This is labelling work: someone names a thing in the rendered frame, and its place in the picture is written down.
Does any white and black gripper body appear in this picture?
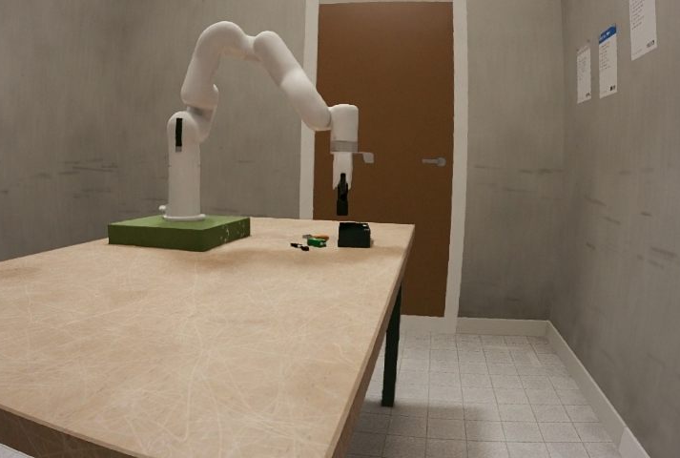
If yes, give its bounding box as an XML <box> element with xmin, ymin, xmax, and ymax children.
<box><xmin>330</xmin><ymin>152</ymin><xmax>355</xmax><ymax>190</ymax></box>

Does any black rack of three bins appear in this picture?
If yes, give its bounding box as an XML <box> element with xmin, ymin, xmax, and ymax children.
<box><xmin>338</xmin><ymin>222</ymin><xmax>371</xmax><ymax>248</ymax></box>

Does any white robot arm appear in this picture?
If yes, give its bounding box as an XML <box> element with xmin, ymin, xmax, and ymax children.
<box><xmin>158</xmin><ymin>21</ymin><xmax>374</xmax><ymax>221</ymax></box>

